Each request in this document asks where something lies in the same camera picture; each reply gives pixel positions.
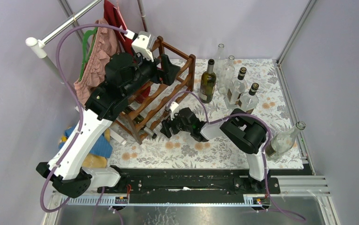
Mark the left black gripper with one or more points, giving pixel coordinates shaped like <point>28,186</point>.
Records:
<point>168,69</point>

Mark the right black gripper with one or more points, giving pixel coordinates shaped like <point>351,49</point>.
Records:
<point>165,131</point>

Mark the clear square glass bottle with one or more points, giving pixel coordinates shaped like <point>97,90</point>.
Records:
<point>162,116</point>

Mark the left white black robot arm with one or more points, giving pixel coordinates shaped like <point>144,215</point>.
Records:
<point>125,74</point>

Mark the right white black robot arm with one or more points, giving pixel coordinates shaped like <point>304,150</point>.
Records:
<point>247,132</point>

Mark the brown wooden wine rack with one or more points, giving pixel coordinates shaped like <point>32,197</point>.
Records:
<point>142,121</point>

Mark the green wine bottle silver neck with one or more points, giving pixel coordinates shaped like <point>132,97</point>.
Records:
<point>208,82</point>

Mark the clear tall bottle back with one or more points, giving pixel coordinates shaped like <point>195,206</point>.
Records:
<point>219,59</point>

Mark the clear round bottle back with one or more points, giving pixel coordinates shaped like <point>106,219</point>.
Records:
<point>226,74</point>

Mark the clear bottle black cap rear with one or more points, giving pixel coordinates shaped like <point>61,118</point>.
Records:
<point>237,86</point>

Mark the clear bottle black cap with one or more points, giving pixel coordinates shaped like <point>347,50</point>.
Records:
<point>237,86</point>
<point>248,100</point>

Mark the clear bottle black cap front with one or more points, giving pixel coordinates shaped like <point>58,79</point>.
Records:
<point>248,100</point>

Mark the clear bottle dark label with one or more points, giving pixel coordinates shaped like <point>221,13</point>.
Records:
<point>283,141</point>

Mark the floral tablecloth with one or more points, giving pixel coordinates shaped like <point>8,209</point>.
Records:
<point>182,151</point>

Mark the blue cloth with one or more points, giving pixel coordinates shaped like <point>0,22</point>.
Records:
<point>101,148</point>

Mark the pink hanging garment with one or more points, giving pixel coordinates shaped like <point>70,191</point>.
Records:
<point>106,45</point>

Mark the red hanging garment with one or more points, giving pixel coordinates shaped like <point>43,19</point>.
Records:
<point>114,18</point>

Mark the green clothes hanger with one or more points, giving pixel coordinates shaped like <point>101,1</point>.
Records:
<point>87,49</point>

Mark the yellow cloth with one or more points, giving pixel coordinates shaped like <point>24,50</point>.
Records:
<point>93,161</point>

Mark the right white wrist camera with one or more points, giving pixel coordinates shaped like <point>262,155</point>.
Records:
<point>172,108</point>

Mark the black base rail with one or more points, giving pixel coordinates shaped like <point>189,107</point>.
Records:
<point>231,181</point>

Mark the white slotted cable duct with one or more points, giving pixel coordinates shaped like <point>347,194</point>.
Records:
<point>198,198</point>

